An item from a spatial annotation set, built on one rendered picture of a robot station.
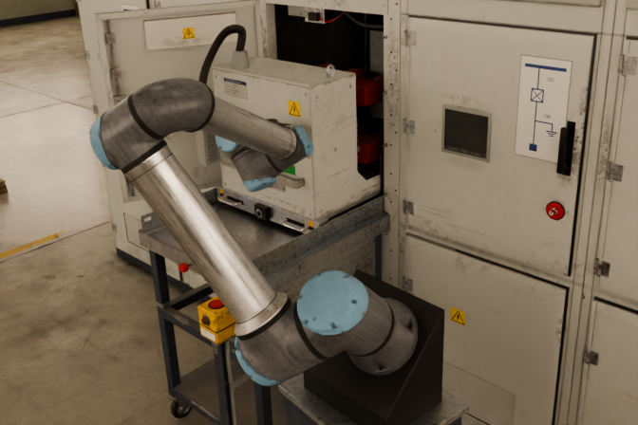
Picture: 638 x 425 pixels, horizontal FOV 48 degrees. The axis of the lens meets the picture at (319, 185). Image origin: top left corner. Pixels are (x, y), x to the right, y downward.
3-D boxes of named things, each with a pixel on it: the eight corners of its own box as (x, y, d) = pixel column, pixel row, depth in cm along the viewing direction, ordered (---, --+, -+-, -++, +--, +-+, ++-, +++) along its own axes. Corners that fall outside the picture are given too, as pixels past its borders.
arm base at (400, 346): (433, 324, 171) (414, 310, 164) (387, 391, 170) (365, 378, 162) (380, 287, 185) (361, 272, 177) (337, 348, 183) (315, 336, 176)
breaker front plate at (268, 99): (312, 225, 244) (307, 87, 226) (221, 191, 275) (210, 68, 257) (315, 223, 245) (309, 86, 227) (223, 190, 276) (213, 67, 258)
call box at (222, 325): (217, 346, 199) (215, 315, 195) (199, 336, 204) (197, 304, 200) (239, 334, 205) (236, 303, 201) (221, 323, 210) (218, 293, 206)
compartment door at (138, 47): (121, 197, 292) (93, 11, 264) (269, 172, 313) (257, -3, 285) (123, 203, 286) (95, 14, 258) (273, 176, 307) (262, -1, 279)
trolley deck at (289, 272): (253, 303, 222) (253, 286, 220) (140, 245, 262) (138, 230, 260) (389, 229, 267) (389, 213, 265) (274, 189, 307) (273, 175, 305)
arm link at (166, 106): (167, 53, 148) (307, 123, 209) (122, 85, 152) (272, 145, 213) (186, 100, 145) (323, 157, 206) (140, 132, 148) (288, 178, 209)
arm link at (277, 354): (326, 373, 161) (121, 96, 147) (264, 404, 167) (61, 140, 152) (334, 338, 176) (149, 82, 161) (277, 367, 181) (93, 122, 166)
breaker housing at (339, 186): (316, 224, 245) (310, 85, 226) (222, 190, 276) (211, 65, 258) (405, 180, 279) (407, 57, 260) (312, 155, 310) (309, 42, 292)
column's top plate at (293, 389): (469, 412, 181) (469, 405, 180) (374, 472, 163) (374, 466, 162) (368, 344, 209) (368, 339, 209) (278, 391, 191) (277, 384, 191)
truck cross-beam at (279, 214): (319, 239, 244) (318, 223, 242) (216, 200, 279) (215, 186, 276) (328, 234, 247) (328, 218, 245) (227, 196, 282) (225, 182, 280)
